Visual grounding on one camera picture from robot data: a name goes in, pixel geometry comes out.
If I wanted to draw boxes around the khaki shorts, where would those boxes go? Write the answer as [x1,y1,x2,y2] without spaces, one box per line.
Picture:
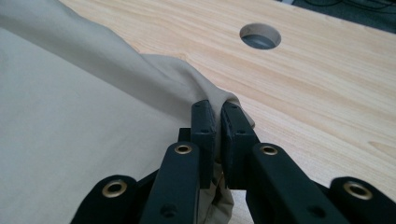
[0,0,257,224]

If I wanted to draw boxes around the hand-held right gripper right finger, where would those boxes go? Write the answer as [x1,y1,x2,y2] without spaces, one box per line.
[219,101,260,190]

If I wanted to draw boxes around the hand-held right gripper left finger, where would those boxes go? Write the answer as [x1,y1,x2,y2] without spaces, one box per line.
[190,99,218,189]

